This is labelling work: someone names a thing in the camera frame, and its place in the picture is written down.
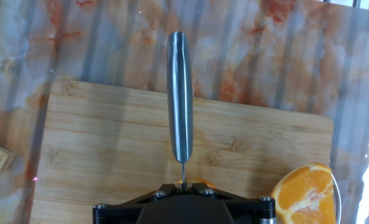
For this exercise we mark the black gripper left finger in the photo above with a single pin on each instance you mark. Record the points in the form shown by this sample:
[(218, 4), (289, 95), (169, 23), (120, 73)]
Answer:
[(115, 214)]

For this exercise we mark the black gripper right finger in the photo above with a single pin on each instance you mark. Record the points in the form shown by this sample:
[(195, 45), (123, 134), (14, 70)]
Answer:
[(252, 211)]

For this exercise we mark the cut orange piece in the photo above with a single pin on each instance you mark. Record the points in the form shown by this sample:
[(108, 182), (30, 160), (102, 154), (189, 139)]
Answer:
[(305, 193), (199, 182)]

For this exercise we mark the steel cleaver knife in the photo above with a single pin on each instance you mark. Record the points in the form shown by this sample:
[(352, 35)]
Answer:
[(180, 93)]

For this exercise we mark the bamboo cutting board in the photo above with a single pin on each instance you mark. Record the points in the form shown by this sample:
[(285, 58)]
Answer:
[(109, 140)]

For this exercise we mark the marble pattern plastic mat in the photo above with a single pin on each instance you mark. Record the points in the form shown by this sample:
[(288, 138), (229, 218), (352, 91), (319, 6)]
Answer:
[(265, 56)]

